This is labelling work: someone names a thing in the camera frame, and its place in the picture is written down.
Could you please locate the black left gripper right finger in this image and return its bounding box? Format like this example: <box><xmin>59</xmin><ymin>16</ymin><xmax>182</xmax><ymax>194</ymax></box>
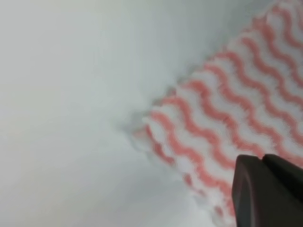
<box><xmin>262</xmin><ymin>155</ymin><xmax>303</xmax><ymax>227</ymax></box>

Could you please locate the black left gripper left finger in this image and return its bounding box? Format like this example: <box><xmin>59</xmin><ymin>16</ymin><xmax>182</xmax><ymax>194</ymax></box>
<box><xmin>232</xmin><ymin>155</ymin><xmax>269</xmax><ymax>227</ymax></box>

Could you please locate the pink white wavy striped towel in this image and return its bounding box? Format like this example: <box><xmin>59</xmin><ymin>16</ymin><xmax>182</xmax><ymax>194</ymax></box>
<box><xmin>133</xmin><ymin>0</ymin><xmax>303</xmax><ymax>227</ymax></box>

